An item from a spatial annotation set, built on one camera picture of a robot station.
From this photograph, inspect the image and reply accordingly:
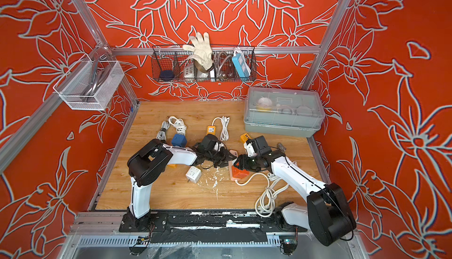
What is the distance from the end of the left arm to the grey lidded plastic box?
236mm

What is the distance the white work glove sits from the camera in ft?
2.93

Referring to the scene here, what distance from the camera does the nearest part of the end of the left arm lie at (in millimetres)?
768

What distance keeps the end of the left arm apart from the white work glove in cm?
38

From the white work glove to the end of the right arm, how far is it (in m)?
0.46

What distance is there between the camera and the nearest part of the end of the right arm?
24.4 inches
